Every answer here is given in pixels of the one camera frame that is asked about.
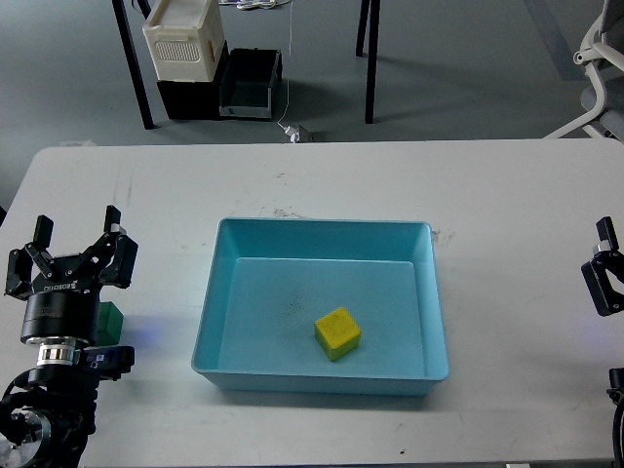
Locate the white hanging cable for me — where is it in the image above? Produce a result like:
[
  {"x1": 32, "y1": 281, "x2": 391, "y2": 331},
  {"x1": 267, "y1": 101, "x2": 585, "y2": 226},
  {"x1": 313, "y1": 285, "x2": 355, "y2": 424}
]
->
[{"x1": 277, "y1": 0, "x2": 295, "y2": 129}]

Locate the white office chair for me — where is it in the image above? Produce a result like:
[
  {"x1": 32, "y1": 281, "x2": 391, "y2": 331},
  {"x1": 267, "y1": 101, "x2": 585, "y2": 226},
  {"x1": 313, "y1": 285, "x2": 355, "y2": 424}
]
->
[{"x1": 547, "y1": 1, "x2": 623, "y2": 141}]

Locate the white power adapter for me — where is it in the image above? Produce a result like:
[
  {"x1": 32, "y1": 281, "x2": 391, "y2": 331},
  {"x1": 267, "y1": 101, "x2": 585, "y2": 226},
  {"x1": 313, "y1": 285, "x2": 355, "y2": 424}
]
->
[{"x1": 284, "y1": 126, "x2": 314, "y2": 143}]

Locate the black table leg left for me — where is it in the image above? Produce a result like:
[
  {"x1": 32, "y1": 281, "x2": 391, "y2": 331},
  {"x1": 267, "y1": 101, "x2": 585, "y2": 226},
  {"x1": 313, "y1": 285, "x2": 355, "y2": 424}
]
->
[{"x1": 111, "y1": 0, "x2": 156, "y2": 130}]

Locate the cream plastic crate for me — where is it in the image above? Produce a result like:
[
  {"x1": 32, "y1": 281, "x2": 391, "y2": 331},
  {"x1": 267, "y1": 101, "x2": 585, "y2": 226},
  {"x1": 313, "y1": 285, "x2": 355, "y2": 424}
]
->
[{"x1": 142, "y1": 0, "x2": 225, "y2": 82}]

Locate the green block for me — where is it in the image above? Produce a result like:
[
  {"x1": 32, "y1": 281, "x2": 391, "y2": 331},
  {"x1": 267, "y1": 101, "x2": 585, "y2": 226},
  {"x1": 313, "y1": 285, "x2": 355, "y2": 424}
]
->
[{"x1": 96, "y1": 301, "x2": 124, "y2": 346}]

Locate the black open storage bin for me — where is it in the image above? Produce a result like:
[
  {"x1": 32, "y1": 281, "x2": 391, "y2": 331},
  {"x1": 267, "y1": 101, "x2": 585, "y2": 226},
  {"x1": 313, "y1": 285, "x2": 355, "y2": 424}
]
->
[{"x1": 218, "y1": 48, "x2": 283, "y2": 120}]

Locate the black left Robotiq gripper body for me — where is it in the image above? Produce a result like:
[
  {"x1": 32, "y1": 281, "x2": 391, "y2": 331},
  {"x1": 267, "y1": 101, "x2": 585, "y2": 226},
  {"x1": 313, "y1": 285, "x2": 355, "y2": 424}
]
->
[{"x1": 20, "y1": 254, "x2": 101, "y2": 345}]

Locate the light blue plastic box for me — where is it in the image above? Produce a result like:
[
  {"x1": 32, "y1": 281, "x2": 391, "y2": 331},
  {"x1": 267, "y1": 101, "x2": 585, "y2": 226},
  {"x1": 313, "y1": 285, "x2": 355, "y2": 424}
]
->
[{"x1": 191, "y1": 217, "x2": 449, "y2": 396}]

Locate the black crate under cream crate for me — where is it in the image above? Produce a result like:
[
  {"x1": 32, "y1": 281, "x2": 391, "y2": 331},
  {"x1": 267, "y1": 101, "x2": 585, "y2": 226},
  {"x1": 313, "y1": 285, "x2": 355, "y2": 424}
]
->
[{"x1": 157, "y1": 44, "x2": 230, "y2": 121}]

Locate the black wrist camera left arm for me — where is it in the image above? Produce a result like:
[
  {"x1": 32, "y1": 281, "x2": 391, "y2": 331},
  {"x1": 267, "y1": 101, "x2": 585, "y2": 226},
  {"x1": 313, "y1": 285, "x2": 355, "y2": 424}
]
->
[{"x1": 78, "y1": 345, "x2": 136, "y2": 381}]

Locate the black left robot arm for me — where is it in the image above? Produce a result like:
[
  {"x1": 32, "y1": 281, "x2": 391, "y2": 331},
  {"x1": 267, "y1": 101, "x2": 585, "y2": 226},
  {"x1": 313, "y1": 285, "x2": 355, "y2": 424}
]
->
[{"x1": 1, "y1": 206, "x2": 138, "y2": 467}]

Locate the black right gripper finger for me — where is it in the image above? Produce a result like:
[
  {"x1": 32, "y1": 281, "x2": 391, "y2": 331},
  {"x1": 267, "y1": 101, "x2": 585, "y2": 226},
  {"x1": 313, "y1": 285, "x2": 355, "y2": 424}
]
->
[{"x1": 581, "y1": 216, "x2": 623, "y2": 316}]

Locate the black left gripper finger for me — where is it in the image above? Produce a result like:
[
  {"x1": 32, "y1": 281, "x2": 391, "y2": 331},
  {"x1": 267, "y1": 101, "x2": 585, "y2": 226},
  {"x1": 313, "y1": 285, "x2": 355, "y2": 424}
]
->
[
  {"x1": 72, "y1": 205, "x2": 138, "y2": 289},
  {"x1": 5, "y1": 214, "x2": 55, "y2": 300}
]

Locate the yellow block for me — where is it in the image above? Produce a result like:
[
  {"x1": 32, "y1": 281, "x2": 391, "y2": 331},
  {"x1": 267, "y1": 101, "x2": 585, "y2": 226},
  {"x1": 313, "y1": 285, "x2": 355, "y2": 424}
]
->
[{"x1": 314, "y1": 307, "x2": 362, "y2": 362}]

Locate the black table legs right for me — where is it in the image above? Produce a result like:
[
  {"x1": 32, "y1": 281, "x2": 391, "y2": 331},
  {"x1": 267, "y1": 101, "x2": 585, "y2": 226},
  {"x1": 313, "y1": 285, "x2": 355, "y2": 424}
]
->
[{"x1": 355, "y1": 0, "x2": 381, "y2": 125}]

